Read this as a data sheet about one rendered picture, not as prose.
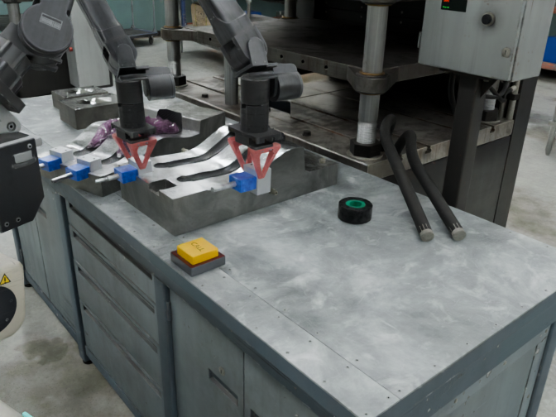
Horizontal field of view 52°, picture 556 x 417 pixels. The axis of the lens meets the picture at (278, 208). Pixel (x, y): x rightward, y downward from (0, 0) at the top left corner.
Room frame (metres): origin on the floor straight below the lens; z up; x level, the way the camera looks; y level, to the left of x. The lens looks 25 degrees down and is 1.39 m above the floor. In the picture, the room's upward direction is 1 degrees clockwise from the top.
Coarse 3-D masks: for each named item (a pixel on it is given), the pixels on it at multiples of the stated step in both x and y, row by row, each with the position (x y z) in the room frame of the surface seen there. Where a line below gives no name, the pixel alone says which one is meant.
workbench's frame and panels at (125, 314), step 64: (64, 192) 1.56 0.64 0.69; (64, 256) 1.67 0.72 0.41; (128, 256) 1.29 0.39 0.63; (64, 320) 1.75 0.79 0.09; (128, 320) 1.33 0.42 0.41; (192, 320) 1.04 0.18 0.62; (128, 384) 1.34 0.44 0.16; (192, 384) 1.05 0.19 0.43; (256, 384) 0.86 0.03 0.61; (448, 384) 0.75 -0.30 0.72; (512, 384) 0.94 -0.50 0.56
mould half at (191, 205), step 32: (224, 128) 1.48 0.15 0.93; (160, 160) 1.34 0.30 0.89; (224, 160) 1.35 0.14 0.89; (288, 160) 1.31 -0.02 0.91; (128, 192) 1.26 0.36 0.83; (160, 192) 1.14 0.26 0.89; (192, 192) 1.14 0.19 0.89; (224, 192) 1.19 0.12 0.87; (288, 192) 1.31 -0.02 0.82; (160, 224) 1.15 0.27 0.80; (192, 224) 1.13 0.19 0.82
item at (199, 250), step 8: (200, 240) 1.02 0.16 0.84; (184, 248) 0.98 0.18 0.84; (192, 248) 0.98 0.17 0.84; (200, 248) 0.98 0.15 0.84; (208, 248) 0.99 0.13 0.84; (216, 248) 0.99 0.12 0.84; (184, 256) 0.98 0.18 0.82; (192, 256) 0.95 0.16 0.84; (200, 256) 0.96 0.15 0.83; (208, 256) 0.97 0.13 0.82; (192, 264) 0.95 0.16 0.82
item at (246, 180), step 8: (248, 168) 1.12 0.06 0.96; (232, 176) 1.09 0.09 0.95; (240, 176) 1.09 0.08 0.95; (248, 176) 1.09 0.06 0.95; (256, 176) 1.09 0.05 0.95; (224, 184) 1.07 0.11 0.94; (232, 184) 1.08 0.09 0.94; (240, 184) 1.07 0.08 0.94; (248, 184) 1.08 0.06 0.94; (256, 184) 1.09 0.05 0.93; (264, 184) 1.10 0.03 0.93; (240, 192) 1.07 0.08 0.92; (256, 192) 1.09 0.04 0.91; (264, 192) 1.10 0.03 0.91
